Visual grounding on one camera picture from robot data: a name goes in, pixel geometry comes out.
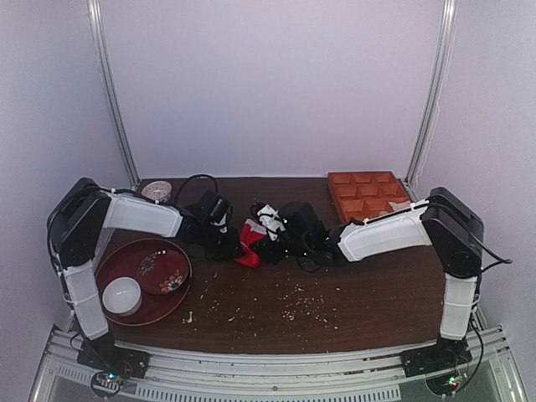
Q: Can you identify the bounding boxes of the red white underwear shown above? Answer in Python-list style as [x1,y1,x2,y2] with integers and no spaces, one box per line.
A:
[234,218,268,269]

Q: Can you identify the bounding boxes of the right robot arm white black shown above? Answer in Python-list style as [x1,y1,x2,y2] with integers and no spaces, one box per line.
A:
[250,187,484,342]

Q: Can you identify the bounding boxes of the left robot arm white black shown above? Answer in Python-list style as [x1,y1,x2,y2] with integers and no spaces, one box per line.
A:
[46,178,244,341]

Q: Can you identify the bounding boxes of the orange compartment tray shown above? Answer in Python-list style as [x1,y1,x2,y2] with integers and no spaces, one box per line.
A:
[327,171,410,223]

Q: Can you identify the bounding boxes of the red floral plate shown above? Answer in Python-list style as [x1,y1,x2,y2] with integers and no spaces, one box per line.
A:
[135,250,190,296]

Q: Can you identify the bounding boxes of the small patterned white bowl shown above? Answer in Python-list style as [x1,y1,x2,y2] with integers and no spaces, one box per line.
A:
[141,180,173,202]

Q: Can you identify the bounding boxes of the large dark red tray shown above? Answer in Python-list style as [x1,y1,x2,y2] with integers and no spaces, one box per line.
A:
[96,239,193,327]

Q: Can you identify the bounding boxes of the white round cup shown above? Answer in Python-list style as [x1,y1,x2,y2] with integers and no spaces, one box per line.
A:
[102,276,142,317]

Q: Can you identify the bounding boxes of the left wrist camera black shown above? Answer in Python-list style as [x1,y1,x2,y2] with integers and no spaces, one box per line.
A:
[196,190,233,233]

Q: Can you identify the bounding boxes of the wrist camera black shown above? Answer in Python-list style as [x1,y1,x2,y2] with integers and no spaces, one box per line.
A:
[278,201,327,245]
[196,190,233,233]

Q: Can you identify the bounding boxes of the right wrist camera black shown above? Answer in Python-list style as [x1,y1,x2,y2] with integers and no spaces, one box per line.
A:
[278,201,327,245]

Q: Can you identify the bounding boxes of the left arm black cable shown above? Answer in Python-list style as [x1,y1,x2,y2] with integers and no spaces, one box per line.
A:
[173,174,219,206]

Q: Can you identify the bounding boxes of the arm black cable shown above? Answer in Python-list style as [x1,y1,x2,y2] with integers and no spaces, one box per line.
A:
[454,238,514,393]
[173,174,219,206]

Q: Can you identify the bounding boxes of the aluminium front rail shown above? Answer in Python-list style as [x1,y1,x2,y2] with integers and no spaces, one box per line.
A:
[39,324,518,402]

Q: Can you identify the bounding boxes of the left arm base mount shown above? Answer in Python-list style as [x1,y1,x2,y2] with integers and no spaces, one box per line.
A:
[77,337,150,379]

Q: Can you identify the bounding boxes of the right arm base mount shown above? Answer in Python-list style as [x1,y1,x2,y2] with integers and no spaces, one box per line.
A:
[399,338,472,378]

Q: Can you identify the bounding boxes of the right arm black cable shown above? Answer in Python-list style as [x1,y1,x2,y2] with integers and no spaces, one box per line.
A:
[454,238,514,393]

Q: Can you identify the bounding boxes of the left aluminium frame post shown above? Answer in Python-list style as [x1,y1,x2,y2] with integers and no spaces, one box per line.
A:
[86,0,140,187]

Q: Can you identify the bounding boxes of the aluminium frame post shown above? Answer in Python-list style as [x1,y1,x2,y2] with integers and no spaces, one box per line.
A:
[86,0,140,187]
[405,0,458,188]

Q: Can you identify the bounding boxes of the right aluminium frame post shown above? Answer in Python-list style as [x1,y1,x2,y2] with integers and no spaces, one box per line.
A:
[405,0,458,188]

